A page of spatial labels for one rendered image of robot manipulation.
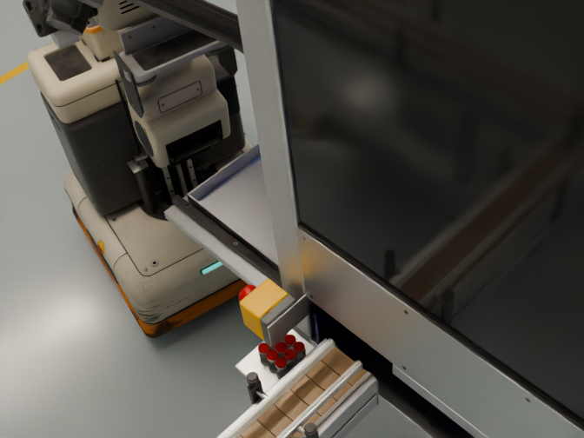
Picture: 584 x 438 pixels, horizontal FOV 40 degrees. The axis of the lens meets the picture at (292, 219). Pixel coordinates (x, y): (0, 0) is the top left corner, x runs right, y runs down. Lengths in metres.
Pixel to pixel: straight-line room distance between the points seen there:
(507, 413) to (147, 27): 1.19
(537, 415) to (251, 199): 0.85
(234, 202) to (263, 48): 0.75
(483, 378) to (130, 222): 1.65
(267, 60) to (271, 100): 0.07
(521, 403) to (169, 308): 1.54
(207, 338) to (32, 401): 0.56
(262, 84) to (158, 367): 1.62
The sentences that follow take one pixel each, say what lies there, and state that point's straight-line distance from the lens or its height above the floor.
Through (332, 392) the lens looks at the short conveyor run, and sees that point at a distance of 1.35.
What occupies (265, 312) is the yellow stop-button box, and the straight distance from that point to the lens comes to 1.37.
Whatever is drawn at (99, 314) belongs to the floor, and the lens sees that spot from 2.76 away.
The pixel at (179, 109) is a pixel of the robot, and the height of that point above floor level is 0.81.
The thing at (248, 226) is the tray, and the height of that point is 0.88.
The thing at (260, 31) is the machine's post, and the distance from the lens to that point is 1.02.
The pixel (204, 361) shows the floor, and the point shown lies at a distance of 2.56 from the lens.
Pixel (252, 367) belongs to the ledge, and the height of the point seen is 0.88.
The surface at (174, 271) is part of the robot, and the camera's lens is 2.43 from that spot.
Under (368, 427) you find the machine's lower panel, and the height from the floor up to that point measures 0.71.
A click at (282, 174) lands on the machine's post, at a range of 1.18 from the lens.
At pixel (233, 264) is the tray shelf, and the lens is 1.64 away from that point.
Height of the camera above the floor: 2.15
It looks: 49 degrees down
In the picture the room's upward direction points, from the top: 8 degrees counter-clockwise
